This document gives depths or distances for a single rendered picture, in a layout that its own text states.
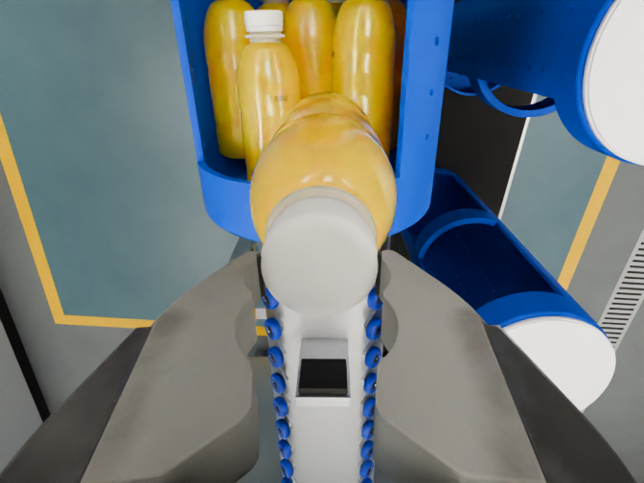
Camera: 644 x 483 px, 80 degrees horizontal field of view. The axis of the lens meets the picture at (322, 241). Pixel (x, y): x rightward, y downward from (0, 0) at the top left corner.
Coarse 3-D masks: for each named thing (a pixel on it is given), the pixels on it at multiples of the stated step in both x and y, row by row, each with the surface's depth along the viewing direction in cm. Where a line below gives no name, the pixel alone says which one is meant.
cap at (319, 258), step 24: (288, 216) 12; (312, 216) 12; (336, 216) 12; (360, 216) 13; (264, 240) 13; (288, 240) 12; (312, 240) 12; (336, 240) 12; (360, 240) 12; (264, 264) 12; (288, 264) 12; (312, 264) 12; (336, 264) 12; (360, 264) 12; (288, 288) 13; (312, 288) 13; (336, 288) 13; (360, 288) 13; (312, 312) 13; (336, 312) 13
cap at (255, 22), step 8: (248, 16) 38; (256, 16) 38; (264, 16) 38; (272, 16) 38; (280, 16) 39; (248, 24) 39; (256, 24) 38; (264, 24) 38; (272, 24) 38; (280, 24) 39
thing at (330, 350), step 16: (304, 352) 79; (320, 352) 79; (336, 352) 79; (304, 368) 73; (320, 368) 73; (336, 368) 73; (304, 384) 70; (320, 384) 70; (336, 384) 70; (304, 400) 70; (320, 400) 70; (336, 400) 69
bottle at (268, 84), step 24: (264, 48) 39; (288, 48) 40; (240, 72) 40; (264, 72) 39; (288, 72) 40; (240, 96) 41; (264, 96) 40; (288, 96) 41; (264, 120) 41; (264, 144) 42
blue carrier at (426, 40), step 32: (192, 0) 42; (256, 0) 50; (416, 0) 31; (448, 0) 34; (192, 32) 43; (416, 32) 32; (448, 32) 37; (192, 64) 43; (416, 64) 33; (192, 96) 41; (416, 96) 35; (192, 128) 42; (416, 128) 36; (224, 160) 53; (416, 160) 38; (224, 192) 39; (416, 192) 40; (224, 224) 41
